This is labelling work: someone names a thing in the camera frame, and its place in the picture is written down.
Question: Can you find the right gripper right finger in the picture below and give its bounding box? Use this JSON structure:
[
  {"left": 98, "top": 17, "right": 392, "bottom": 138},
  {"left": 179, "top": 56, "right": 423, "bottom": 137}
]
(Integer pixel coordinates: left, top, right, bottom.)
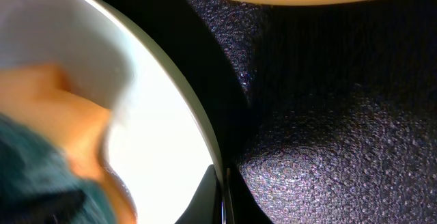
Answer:
[{"left": 225, "top": 165, "right": 272, "bottom": 224}]

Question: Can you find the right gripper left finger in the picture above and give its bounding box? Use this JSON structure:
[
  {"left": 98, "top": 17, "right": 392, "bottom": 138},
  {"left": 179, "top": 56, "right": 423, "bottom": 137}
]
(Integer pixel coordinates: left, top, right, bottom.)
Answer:
[{"left": 175, "top": 165, "right": 222, "bottom": 224}]

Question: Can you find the light blue plate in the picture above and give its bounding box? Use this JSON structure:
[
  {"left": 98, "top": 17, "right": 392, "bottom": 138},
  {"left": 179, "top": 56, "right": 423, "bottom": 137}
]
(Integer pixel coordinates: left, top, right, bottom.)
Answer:
[{"left": 1, "top": 0, "right": 226, "bottom": 223}]

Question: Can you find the green yellow sponge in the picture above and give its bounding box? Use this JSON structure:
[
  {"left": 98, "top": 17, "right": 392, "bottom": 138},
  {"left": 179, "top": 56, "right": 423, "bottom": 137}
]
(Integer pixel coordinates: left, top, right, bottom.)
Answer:
[{"left": 1, "top": 64, "right": 137, "bottom": 224}]

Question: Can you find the round black tray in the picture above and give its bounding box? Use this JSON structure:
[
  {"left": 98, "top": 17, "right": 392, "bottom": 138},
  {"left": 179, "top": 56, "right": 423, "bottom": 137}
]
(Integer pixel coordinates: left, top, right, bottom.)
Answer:
[{"left": 103, "top": 0, "right": 436, "bottom": 223}]

